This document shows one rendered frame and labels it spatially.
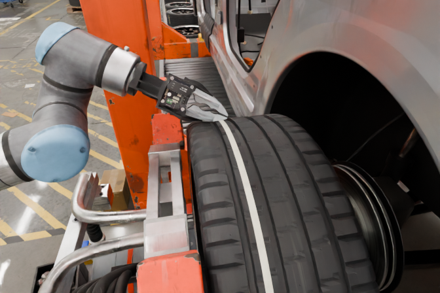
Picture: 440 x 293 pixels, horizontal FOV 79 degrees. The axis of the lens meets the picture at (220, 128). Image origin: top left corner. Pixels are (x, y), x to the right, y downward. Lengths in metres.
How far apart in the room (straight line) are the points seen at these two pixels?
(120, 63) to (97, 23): 0.33
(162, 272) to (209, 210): 0.10
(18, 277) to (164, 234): 1.59
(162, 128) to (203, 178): 0.28
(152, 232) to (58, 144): 0.19
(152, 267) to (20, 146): 0.27
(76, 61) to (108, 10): 0.32
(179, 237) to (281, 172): 0.19
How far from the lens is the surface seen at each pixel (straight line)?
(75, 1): 9.02
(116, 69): 0.54
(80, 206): 0.67
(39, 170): 0.50
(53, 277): 0.59
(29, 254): 2.04
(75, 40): 0.57
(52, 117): 0.52
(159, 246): 0.44
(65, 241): 0.66
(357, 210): 0.75
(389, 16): 0.46
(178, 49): 2.88
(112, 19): 0.85
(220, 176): 0.43
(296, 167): 0.46
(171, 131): 0.67
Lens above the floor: 1.47
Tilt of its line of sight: 34 degrees down
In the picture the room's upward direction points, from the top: straight up
